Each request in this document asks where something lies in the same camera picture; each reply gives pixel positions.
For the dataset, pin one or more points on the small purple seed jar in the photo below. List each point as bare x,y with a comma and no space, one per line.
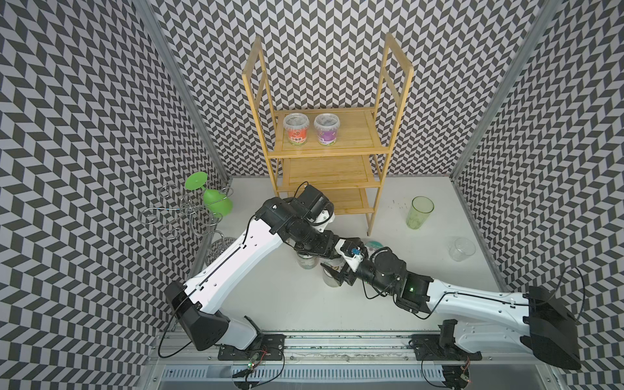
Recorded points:
327,126

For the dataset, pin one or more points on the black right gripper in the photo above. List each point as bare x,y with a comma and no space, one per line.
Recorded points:
348,276

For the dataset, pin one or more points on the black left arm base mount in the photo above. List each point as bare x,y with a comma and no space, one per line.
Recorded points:
253,343

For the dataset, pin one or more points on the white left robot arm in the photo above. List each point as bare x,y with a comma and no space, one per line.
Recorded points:
196,302

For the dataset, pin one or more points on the chrome wire glass rack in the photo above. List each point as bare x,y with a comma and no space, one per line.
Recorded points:
179,210

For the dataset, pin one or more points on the aluminium corner post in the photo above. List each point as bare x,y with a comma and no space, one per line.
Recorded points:
537,30
145,11

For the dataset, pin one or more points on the wooden three-tier shelf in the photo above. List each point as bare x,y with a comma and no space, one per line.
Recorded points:
357,161

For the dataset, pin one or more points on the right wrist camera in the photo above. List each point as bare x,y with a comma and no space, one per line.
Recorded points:
351,249

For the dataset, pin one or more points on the green translucent plastic cup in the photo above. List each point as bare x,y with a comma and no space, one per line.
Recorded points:
420,209

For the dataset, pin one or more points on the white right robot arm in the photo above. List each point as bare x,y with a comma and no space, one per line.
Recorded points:
477,321

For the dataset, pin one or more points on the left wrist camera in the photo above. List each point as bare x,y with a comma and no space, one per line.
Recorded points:
313,206

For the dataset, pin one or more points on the red tomato seed container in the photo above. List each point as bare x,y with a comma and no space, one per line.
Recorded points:
296,126

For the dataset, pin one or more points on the left aluminium corner post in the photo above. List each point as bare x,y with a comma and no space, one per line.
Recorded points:
145,11

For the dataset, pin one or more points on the green plastic wine glass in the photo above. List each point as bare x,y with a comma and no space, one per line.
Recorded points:
214,200

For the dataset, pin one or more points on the carrot seed container red label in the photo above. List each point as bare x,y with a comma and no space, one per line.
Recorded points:
307,262

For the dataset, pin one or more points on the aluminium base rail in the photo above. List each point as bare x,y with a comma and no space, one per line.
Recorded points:
357,360

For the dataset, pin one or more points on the sunflower seed container yellow label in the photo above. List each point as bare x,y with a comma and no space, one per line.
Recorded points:
329,280

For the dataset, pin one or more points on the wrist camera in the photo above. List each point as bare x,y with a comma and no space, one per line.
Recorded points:
313,206
351,249

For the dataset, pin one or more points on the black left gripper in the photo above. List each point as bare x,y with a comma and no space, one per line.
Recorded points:
327,247

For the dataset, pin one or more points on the right aluminium corner post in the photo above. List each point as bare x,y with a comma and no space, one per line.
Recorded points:
537,30

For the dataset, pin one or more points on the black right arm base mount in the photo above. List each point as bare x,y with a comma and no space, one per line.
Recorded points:
441,346

